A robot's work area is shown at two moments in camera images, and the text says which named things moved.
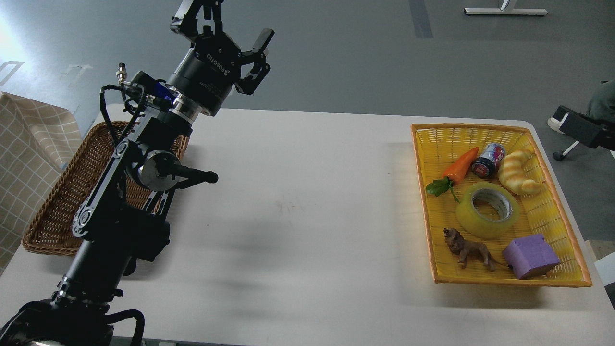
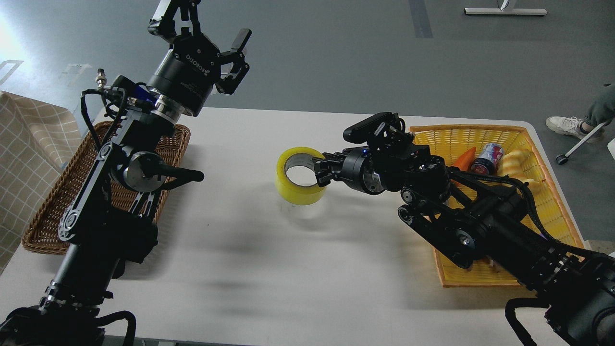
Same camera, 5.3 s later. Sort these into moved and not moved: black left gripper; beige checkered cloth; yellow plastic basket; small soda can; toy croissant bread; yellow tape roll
Moved: yellow tape roll; black left gripper
Not moved: yellow plastic basket; toy croissant bread; small soda can; beige checkered cloth
